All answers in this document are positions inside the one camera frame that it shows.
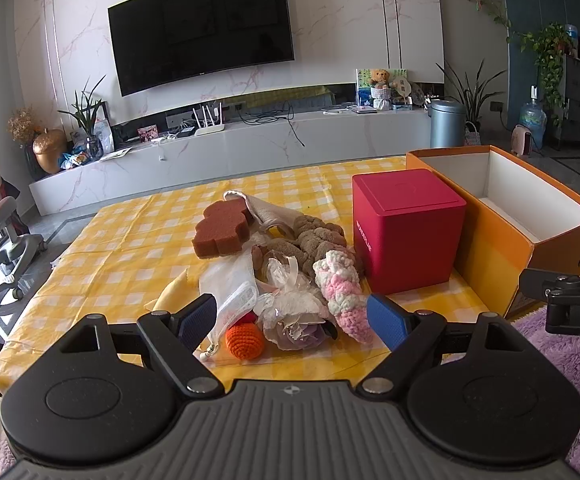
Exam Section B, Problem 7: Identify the golden acorn vase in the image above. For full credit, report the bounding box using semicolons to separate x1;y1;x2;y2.
32;129;68;174

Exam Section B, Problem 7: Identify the pink woven basket bag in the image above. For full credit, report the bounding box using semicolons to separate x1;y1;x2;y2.
464;120;482;146

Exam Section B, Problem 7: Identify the orange cardboard box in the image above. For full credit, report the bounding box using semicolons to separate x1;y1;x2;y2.
406;145;580;316

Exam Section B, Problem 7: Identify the white wifi router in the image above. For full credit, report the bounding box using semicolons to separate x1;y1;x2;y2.
192;102;225;136

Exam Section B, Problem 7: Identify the green floor plant right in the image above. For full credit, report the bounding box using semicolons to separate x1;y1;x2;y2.
437;60;506;127

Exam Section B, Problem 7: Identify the brown plush monkey toy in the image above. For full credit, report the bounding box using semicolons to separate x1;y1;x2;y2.
252;214;363;278

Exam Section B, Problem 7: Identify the black power cable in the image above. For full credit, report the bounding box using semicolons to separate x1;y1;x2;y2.
234;102;307;149

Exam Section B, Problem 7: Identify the blue water bottle jug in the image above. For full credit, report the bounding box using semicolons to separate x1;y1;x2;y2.
520;86;547;151

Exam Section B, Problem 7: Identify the red cube box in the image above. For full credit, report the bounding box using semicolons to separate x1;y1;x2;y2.
352;169;466;295

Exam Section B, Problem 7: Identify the teddy bear on cabinet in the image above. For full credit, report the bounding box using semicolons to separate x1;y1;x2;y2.
369;68;392;112

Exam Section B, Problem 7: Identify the brown bear-shaped sponge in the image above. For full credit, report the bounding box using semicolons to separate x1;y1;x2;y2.
192;197;254;259

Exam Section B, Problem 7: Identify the white marble tv cabinet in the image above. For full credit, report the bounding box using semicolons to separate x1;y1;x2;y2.
30;110;431;216

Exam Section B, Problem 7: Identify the green potted plant left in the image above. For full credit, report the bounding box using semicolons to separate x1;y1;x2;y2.
60;77;104;160

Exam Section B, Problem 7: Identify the pink small heater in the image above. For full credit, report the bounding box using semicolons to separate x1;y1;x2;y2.
511;125;532;157

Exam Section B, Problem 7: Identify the grey metal trash can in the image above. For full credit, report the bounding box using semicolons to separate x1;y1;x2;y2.
429;100;466;148

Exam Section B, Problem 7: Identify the orange crochet carrot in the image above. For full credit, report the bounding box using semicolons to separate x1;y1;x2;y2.
225;312;265;361

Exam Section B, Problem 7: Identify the picture book behind bear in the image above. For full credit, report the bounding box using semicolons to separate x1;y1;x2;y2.
356;68;412;110

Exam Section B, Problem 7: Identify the pink white crochet toy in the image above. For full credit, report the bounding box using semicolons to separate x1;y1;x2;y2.
313;250;373;344

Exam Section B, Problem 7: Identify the black wall television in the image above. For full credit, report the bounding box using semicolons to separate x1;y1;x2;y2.
108;0;294;96

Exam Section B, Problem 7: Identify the hanging ivy plant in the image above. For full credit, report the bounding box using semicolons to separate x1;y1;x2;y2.
468;0;573;128

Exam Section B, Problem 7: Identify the dried flower bouquet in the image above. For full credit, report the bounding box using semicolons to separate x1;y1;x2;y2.
7;107;42;146

